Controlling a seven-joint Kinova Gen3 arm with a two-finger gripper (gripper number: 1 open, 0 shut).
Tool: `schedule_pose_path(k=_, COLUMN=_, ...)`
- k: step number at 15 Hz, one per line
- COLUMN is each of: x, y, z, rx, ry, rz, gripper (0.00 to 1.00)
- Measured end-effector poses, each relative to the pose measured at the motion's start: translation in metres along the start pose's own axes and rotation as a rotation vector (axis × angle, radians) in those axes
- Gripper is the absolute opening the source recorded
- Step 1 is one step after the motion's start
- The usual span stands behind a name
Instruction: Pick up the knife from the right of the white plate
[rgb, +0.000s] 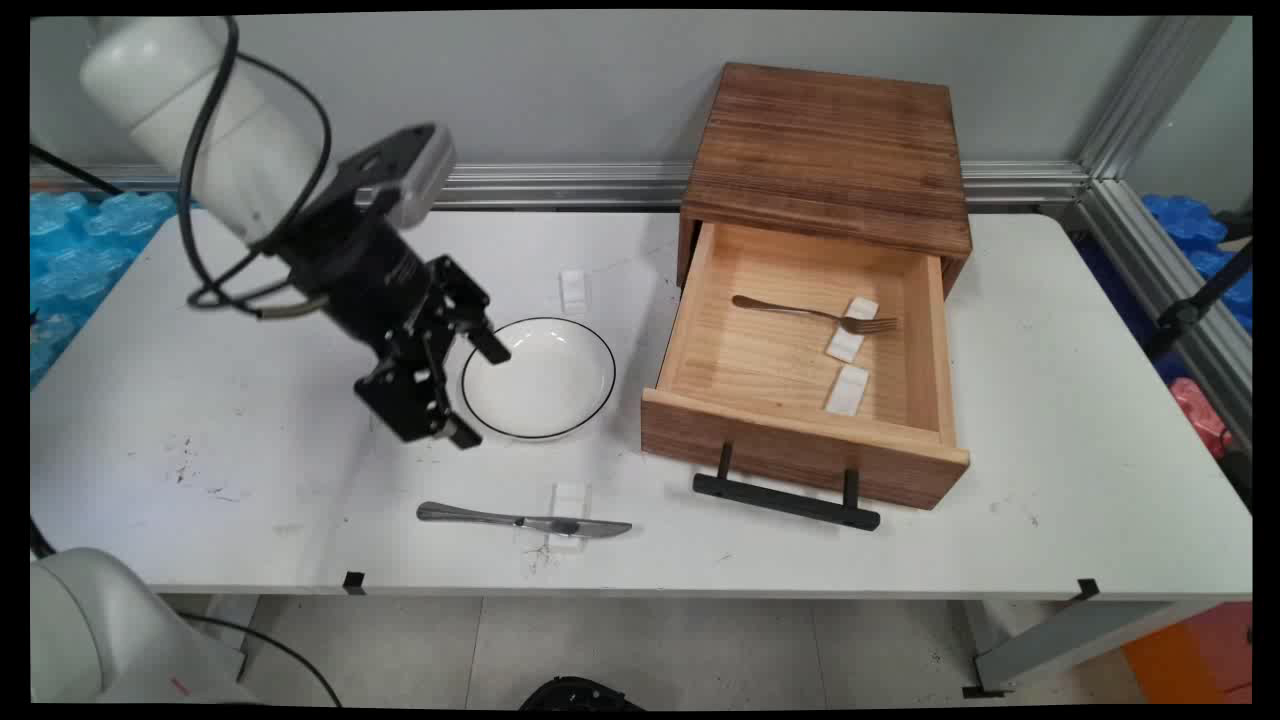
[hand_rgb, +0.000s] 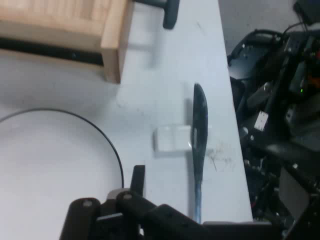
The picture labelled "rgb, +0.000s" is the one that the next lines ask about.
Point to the dark wooden cabinet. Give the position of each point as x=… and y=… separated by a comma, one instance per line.
x=830, y=150

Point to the steel table knife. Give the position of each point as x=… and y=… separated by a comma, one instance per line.
x=470, y=516

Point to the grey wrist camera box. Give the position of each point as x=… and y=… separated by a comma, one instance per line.
x=415, y=175

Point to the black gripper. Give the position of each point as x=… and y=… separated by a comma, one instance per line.
x=360, y=275

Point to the grey table leg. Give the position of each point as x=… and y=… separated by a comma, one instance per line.
x=1080, y=640

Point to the aluminium frame post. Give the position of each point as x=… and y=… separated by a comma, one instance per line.
x=1150, y=95

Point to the long aluminium frame rail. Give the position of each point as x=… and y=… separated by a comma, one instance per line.
x=580, y=185

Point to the orange box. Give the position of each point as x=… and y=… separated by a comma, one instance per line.
x=1200, y=660

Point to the white ceramic cutlery rest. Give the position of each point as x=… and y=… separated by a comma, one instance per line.
x=845, y=347
x=570, y=495
x=574, y=290
x=848, y=390

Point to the light wooden drawer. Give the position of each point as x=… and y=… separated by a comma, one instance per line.
x=760, y=350

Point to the black table edge clip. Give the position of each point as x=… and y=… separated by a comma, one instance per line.
x=353, y=583
x=1088, y=588

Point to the red plastic bag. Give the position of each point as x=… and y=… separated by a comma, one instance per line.
x=1200, y=410

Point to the white plate with black rim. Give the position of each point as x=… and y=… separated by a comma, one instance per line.
x=540, y=380

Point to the black equipment under table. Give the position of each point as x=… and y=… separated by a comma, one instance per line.
x=580, y=695

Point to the steel fork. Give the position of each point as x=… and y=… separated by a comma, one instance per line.
x=790, y=308

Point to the black tripod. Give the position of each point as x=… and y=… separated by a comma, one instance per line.
x=1185, y=312

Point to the blue bubble wrap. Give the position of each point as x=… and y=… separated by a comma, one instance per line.
x=80, y=250
x=1190, y=220

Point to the slanted aluminium frame rail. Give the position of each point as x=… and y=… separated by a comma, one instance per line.
x=1160, y=270

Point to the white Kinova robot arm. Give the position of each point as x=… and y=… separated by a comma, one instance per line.
x=240, y=150

